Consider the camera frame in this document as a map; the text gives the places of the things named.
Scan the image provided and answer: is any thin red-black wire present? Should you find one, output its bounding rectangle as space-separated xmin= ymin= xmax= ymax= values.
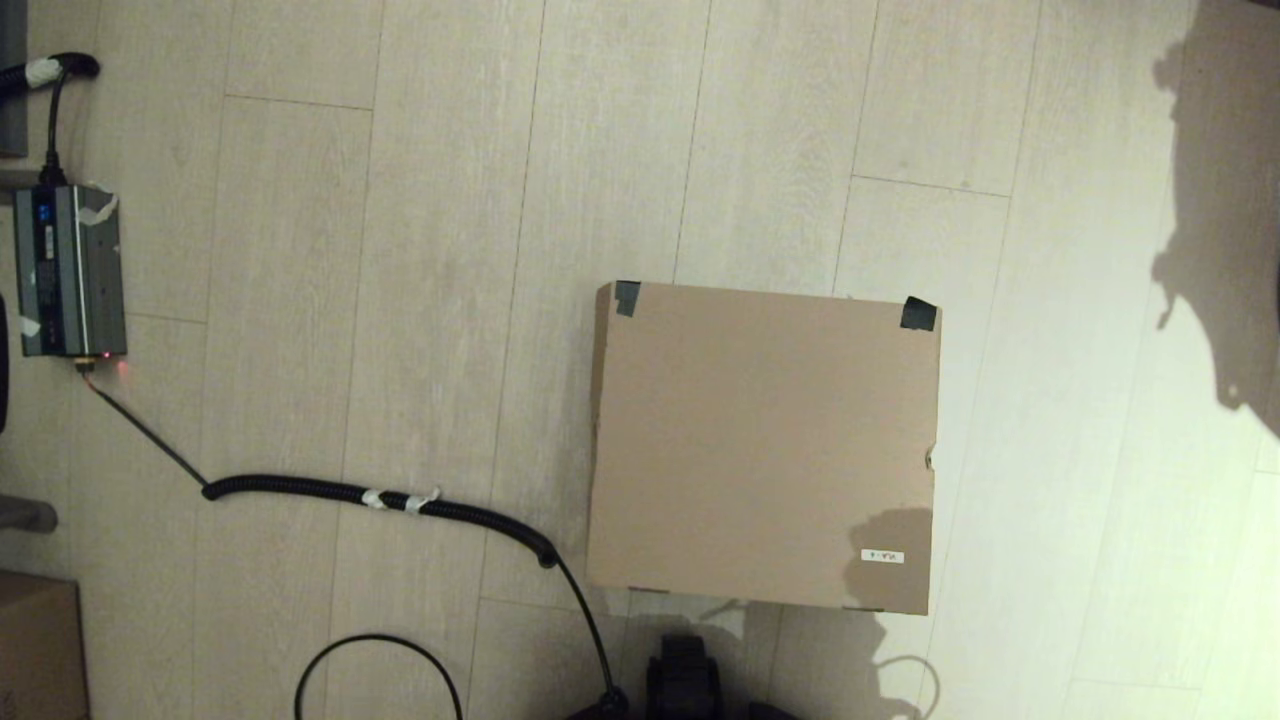
xmin=76 ymin=358 xmax=211 ymax=491

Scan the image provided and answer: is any grey furniture foot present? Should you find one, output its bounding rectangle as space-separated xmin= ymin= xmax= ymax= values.
xmin=0 ymin=493 xmax=58 ymax=534

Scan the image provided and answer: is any brown cardboard shoe box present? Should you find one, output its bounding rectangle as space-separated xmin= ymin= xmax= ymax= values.
xmin=585 ymin=280 xmax=943 ymax=616

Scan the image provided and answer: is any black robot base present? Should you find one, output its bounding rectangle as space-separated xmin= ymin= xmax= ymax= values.
xmin=645 ymin=632 xmax=726 ymax=720

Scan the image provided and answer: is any black corrugated cable conduit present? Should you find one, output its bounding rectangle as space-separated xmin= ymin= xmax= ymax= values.
xmin=200 ymin=474 xmax=631 ymax=719

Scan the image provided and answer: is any brown cardboard carton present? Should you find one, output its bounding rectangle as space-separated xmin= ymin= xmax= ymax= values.
xmin=0 ymin=570 xmax=91 ymax=720

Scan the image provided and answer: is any black taped power cord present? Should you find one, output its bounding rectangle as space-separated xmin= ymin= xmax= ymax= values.
xmin=0 ymin=52 xmax=101 ymax=189

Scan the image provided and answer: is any thin black floor cable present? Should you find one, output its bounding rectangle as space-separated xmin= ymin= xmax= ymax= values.
xmin=293 ymin=633 xmax=466 ymax=720

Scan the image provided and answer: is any dark grey panel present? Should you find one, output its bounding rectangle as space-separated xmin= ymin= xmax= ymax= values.
xmin=0 ymin=0 xmax=29 ymax=158

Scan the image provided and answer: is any grey power supply unit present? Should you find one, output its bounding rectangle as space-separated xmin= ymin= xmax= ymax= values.
xmin=12 ymin=183 xmax=128 ymax=359

